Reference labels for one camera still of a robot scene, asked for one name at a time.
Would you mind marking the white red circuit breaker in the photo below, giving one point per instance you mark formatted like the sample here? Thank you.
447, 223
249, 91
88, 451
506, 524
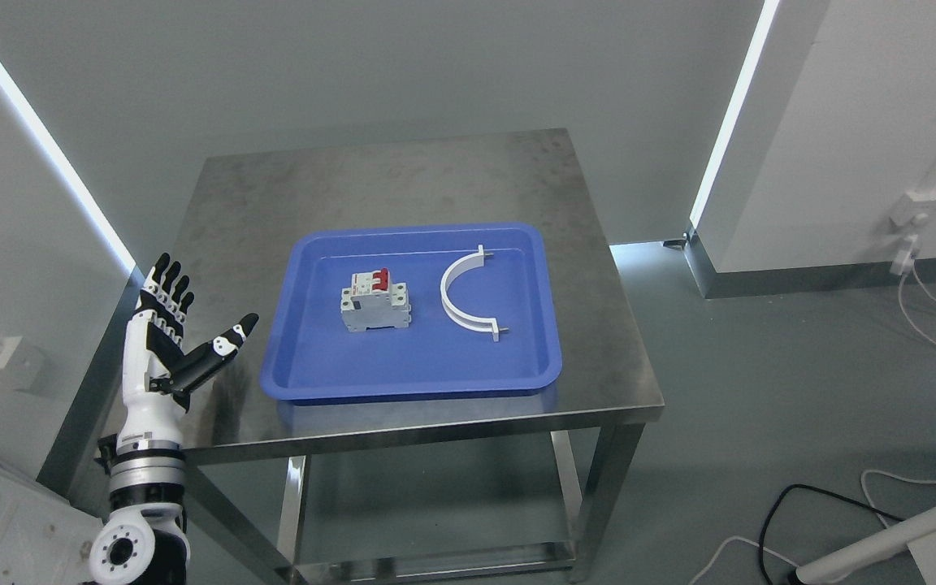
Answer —
373, 301

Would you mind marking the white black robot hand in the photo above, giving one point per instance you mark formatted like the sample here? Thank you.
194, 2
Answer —
159, 375

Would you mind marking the white wall box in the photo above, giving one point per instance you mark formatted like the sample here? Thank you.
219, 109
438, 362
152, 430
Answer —
20, 364

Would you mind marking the white printed side panel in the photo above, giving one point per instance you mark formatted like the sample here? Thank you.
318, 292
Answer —
43, 539

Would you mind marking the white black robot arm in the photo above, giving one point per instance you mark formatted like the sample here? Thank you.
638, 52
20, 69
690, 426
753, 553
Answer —
143, 540

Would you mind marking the white wall socket with plug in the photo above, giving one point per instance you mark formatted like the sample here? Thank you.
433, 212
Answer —
914, 211

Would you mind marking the white curved pipe clamp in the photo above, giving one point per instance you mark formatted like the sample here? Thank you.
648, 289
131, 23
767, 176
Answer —
463, 295

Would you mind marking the stainless steel table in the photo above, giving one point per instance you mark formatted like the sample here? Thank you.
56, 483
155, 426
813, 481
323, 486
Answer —
248, 456

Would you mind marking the blue plastic tray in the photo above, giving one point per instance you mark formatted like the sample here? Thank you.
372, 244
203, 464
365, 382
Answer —
311, 358

